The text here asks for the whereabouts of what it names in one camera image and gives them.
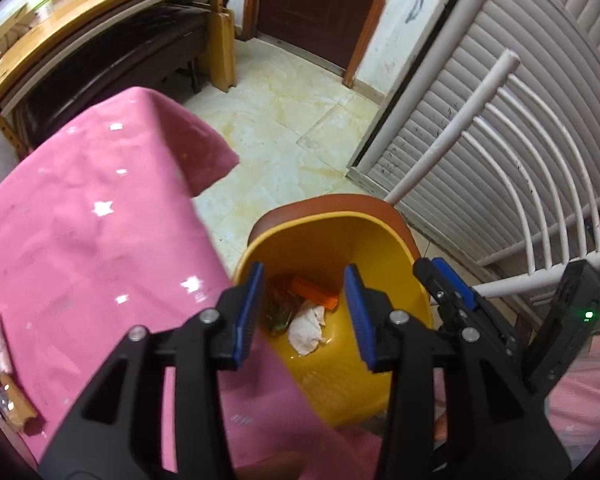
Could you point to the white louvered door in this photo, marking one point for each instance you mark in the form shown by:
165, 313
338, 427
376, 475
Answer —
480, 35

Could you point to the white tissue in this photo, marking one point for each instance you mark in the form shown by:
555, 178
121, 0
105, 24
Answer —
305, 332

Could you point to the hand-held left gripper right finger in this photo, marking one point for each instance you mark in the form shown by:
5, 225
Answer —
357, 310

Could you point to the dark brown bench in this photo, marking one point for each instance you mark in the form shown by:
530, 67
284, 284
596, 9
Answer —
105, 60

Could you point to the pink star-print tablecloth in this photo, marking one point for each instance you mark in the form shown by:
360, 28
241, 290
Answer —
105, 260

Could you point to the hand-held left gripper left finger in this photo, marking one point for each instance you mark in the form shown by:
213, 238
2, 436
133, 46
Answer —
247, 310

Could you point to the dark brown door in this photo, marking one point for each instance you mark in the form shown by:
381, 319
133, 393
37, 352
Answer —
320, 10

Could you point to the yellow plastic trash bin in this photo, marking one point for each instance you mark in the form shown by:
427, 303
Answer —
330, 385

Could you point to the green and white bottle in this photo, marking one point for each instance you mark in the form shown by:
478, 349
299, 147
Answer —
42, 10

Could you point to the green and red wrapper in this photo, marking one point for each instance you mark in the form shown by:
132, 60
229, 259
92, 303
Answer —
280, 305

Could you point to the light wooden desk riser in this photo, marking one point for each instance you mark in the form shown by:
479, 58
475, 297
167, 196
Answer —
5, 27

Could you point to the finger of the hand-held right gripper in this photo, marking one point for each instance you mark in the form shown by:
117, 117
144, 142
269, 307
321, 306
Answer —
437, 295
457, 282

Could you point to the brown snack stick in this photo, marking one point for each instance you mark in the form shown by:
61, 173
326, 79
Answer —
17, 402

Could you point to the white metal bed rail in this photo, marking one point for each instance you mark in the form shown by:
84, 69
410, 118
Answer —
480, 95

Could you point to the orange snack wrapper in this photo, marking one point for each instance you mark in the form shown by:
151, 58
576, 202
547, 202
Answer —
312, 292

